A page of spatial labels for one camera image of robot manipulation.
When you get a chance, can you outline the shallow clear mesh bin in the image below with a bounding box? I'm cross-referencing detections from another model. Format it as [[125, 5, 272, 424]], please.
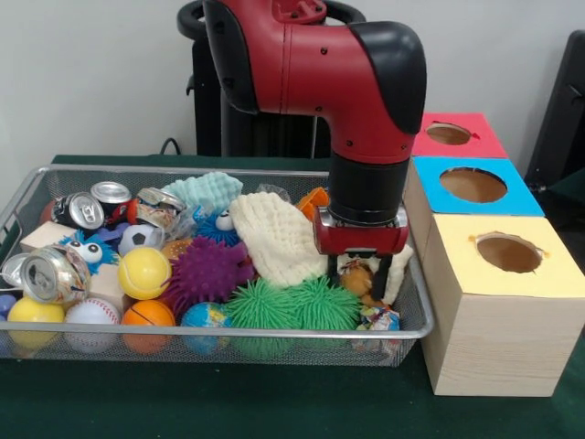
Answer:
[[0, 165, 436, 367]]

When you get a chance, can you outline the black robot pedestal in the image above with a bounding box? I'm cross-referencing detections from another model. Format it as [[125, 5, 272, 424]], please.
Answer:
[[178, 0, 367, 158]]

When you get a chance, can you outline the yellow tennis ball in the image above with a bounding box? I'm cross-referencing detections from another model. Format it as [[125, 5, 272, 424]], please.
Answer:
[[117, 246, 172, 301]]

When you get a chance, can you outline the orange plastic toy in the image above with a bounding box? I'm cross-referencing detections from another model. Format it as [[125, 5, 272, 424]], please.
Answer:
[[297, 187, 332, 220]]

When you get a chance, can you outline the cream muslin cloth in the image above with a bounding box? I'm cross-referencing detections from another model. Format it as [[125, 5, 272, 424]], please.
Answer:
[[229, 192, 414, 307]]

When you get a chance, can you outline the blue globe ball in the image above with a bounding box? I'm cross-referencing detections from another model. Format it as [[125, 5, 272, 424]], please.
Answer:
[[181, 302, 233, 356]]

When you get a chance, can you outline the green spiky ball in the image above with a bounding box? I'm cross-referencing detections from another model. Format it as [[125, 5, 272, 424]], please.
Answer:
[[225, 277, 300, 358], [288, 274, 362, 332]]

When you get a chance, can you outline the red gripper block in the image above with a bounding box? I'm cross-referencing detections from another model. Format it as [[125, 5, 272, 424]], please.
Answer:
[[313, 207, 411, 302]]

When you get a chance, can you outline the purple spiky ball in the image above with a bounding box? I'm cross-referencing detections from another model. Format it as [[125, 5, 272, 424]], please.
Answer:
[[165, 236, 255, 316]]

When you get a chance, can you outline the wooden box with three holes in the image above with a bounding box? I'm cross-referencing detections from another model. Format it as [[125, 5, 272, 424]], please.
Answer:
[[402, 112, 585, 398]]

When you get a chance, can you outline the orange basketball toy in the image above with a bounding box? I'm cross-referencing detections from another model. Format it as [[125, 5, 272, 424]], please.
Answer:
[[122, 300, 176, 356]]

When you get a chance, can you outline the brown teddy toy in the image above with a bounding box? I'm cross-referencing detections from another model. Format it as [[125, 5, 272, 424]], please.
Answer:
[[340, 261, 389, 309]]

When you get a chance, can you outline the black chair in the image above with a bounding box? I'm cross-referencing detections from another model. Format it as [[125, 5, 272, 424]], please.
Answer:
[[526, 30, 585, 198]]

